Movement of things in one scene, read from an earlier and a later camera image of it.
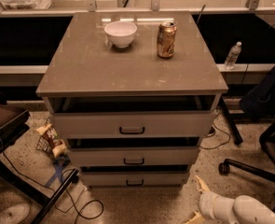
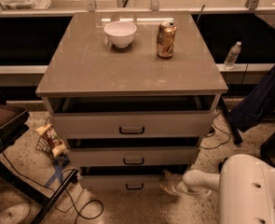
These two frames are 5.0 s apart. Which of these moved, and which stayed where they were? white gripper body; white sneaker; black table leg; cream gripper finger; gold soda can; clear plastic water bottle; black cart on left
Moved: cream gripper finger; white gripper body
Stayed: white sneaker; clear plastic water bottle; black table leg; black cart on left; gold soda can
